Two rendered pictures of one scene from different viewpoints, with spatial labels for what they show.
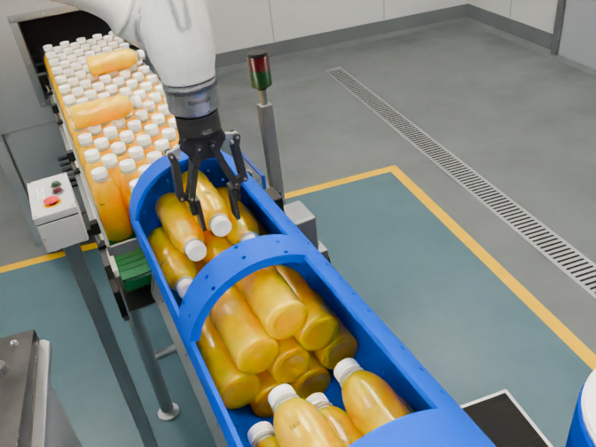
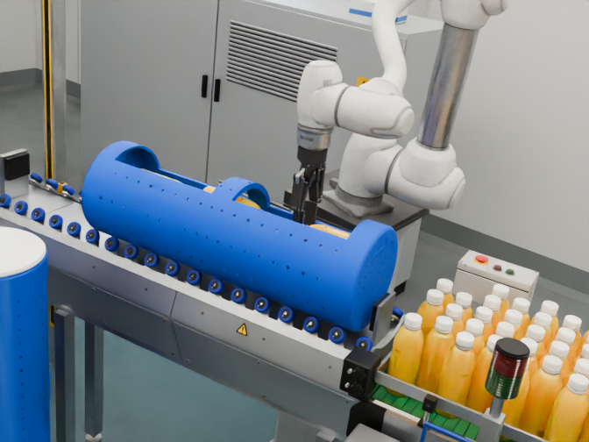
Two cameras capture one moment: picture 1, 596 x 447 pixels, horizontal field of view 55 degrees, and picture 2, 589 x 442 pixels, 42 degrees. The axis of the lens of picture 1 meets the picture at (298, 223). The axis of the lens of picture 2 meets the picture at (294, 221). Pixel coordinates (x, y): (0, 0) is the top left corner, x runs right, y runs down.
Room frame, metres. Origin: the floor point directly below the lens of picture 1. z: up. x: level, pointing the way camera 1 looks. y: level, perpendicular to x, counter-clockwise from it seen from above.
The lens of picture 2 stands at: (2.29, -1.07, 2.00)
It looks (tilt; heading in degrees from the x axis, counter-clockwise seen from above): 24 degrees down; 139
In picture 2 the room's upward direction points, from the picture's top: 7 degrees clockwise
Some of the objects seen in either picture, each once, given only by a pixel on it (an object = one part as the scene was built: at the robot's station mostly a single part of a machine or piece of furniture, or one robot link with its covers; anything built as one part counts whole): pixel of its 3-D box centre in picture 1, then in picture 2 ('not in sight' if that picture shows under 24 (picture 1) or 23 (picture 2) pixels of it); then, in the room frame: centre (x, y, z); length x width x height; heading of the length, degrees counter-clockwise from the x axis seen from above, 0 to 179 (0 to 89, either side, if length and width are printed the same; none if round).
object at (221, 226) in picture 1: (221, 225); not in sight; (0.93, 0.15, 1.16); 0.04 x 0.02 x 0.04; 112
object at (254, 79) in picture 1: (260, 76); (504, 379); (1.66, 0.06, 1.18); 0.06 x 0.06 x 0.05
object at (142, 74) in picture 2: not in sight; (239, 121); (-1.05, 1.36, 0.72); 2.15 x 0.54 x 1.45; 14
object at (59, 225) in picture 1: (57, 210); (494, 282); (1.25, 0.59, 1.05); 0.20 x 0.10 x 0.10; 22
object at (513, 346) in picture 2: (261, 78); (503, 381); (1.66, 0.06, 1.18); 0.06 x 0.06 x 0.16
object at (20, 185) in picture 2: not in sight; (15, 174); (-0.07, -0.24, 1.00); 0.10 x 0.04 x 0.15; 112
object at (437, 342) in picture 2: not in sight; (436, 360); (1.37, 0.23, 0.99); 0.07 x 0.07 x 0.19
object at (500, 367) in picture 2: (258, 62); (509, 359); (1.66, 0.06, 1.23); 0.06 x 0.06 x 0.04
